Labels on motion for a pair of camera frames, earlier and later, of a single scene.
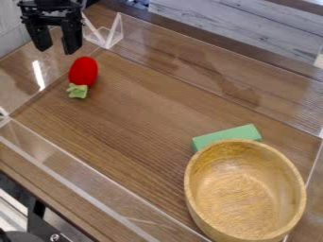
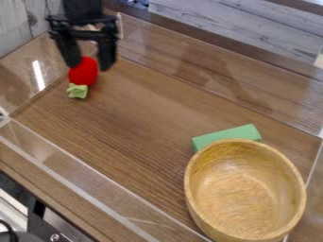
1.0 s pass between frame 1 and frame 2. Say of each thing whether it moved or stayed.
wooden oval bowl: stayed
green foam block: stayed
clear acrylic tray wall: stayed
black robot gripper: moved
